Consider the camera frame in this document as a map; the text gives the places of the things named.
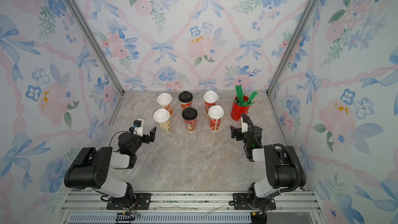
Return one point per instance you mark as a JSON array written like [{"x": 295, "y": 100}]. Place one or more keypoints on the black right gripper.
[{"x": 245, "y": 134}]

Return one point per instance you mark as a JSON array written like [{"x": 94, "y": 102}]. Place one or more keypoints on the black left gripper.
[{"x": 144, "y": 137}]

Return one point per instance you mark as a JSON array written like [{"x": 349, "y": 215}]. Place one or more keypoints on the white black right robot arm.
[{"x": 284, "y": 172}]

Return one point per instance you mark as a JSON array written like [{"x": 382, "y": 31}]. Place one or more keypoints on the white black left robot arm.
[{"x": 91, "y": 167}]

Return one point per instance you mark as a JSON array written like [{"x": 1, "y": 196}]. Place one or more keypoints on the front left white-lid cup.
[{"x": 162, "y": 117}]

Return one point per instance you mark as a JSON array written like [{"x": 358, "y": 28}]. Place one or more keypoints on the red straw holder cup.
[{"x": 238, "y": 110}]

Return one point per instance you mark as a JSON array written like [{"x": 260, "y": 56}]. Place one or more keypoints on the green wrapped straws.
[{"x": 241, "y": 101}]

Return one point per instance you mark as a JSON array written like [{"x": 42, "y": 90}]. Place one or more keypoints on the back left white-lid cup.
[{"x": 165, "y": 101}]

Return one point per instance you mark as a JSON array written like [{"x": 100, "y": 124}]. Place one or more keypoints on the front black-lid red cup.
[{"x": 190, "y": 118}]

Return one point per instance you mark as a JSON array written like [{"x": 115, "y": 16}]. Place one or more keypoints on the black-lid red cup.
[
  {"x": 190, "y": 118},
  {"x": 185, "y": 99}
]

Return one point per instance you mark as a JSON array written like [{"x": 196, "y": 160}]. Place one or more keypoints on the back black-lid red cup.
[{"x": 185, "y": 99}]

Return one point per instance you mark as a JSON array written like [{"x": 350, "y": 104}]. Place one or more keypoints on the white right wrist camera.
[{"x": 245, "y": 123}]

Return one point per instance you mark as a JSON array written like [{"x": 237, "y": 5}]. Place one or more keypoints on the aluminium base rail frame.
[{"x": 191, "y": 207}]

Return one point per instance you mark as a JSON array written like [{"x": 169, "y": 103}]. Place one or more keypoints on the right aluminium corner post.
[{"x": 301, "y": 25}]

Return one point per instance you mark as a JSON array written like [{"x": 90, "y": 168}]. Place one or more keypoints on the aluminium corner post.
[
  {"x": 88, "y": 34},
  {"x": 301, "y": 25}
]

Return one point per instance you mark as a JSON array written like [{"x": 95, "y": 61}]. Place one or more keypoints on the left aluminium corner post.
[{"x": 88, "y": 34}]

